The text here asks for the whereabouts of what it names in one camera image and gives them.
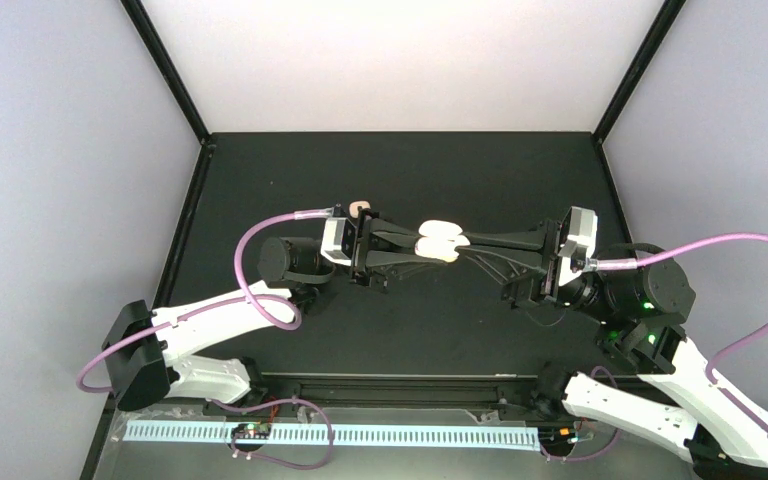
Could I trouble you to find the pink earbuds charging case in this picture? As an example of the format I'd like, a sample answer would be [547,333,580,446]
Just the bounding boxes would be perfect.
[348,200,370,218]

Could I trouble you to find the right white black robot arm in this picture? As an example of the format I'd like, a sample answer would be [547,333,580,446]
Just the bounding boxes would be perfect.
[451,208,768,479]

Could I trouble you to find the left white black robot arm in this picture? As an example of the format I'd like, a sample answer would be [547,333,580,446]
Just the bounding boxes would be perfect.
[77,201,375,411]

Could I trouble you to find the right base circuit board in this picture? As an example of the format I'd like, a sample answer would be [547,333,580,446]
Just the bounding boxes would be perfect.
[538,427,593,445]

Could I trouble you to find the small green circuit board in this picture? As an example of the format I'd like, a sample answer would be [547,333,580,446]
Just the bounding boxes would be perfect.
[231,422,272,442]

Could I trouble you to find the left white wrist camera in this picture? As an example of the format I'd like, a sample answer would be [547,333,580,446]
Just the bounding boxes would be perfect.
[320,217,356,267]

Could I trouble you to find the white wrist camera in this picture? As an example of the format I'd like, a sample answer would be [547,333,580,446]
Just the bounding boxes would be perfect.
[320,217,356,267]
[557,206,598,272]

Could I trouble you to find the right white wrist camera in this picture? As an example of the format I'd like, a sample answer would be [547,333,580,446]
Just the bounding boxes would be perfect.
[557,206,598,272]

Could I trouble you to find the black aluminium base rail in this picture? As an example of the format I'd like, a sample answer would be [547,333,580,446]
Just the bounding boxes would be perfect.
[158,372,690,425]

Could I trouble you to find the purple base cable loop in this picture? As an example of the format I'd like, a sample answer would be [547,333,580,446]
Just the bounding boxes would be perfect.
[211,396,338,472]

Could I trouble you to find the white slotted cable duct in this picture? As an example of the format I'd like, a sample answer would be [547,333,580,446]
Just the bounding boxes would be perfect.
[121,420,540,452]

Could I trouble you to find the right black frame post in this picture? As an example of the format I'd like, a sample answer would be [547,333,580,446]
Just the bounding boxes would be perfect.
[592,0,686,147]

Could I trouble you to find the black frame post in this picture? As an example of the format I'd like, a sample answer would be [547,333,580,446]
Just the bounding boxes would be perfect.
[592,0,686,147]
[120,0,211,144]

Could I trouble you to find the left black frame post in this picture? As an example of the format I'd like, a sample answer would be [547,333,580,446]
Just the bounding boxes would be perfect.
[120,0,211,144]

